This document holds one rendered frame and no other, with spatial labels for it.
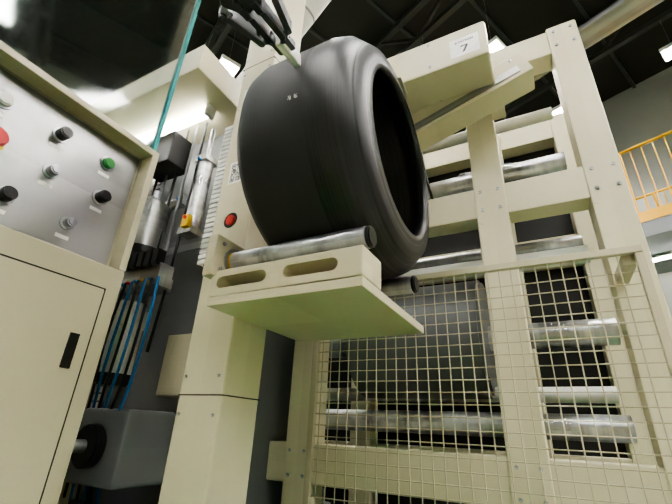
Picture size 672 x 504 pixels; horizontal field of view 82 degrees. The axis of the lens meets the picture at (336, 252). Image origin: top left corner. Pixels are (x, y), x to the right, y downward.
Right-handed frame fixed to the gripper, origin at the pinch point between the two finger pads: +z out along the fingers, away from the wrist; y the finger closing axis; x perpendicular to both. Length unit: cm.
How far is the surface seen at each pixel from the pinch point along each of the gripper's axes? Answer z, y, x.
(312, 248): 11.2, 1.5, 38.7
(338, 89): 3.3, -9.2, 10.9
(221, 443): 15, 26, 76
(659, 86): 926, -355, -528
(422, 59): 56, -15, -38
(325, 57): 3.5, -6.5, 1.9
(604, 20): 377, -150, -294
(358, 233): 11.1, -8.7, 37.5
